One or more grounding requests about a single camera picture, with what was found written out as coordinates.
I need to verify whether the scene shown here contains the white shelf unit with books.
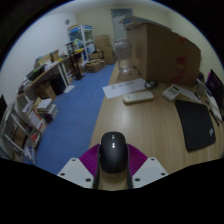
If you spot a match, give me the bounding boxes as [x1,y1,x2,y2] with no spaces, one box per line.
[0,94,48,166]

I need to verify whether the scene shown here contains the white paper sheet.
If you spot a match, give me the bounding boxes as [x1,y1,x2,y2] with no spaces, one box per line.
[102,77,148,100]

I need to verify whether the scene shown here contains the black metal stand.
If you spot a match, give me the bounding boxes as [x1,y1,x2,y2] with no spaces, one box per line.
[66,41,85,81]

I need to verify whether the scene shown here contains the coiled black cable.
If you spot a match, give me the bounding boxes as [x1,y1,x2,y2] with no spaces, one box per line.
[144,79,158,90]

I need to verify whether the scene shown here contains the blue and white cabinet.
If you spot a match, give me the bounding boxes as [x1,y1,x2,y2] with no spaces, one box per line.
[67,23,94,63]

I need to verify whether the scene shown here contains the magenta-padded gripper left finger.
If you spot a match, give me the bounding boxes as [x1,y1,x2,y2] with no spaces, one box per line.
[57,143,101,190]

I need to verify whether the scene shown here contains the large cardboard box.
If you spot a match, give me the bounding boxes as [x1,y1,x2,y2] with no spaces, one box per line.
[124,22,202,87]

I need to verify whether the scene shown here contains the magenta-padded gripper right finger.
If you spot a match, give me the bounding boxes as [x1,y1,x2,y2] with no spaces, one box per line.
[125,143,169,190]

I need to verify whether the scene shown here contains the black mouse pad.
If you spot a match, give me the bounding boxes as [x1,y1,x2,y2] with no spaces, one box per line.
[174,99,217,152]

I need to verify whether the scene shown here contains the black computer mouse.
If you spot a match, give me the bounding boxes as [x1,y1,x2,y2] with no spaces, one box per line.
[99,131,130,174]

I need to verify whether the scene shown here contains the stacked cardboard boxes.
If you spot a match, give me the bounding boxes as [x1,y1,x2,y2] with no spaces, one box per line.
[84,34,117,74]

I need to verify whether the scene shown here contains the stack of books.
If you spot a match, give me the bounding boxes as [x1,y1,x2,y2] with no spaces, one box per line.
[36,97,58,123]

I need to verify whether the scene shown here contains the clear plastic jar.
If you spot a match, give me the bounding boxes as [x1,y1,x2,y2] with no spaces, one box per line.
[113,38,133,75]

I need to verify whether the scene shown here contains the grey door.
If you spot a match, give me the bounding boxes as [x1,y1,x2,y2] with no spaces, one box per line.
[110,8,134,41]

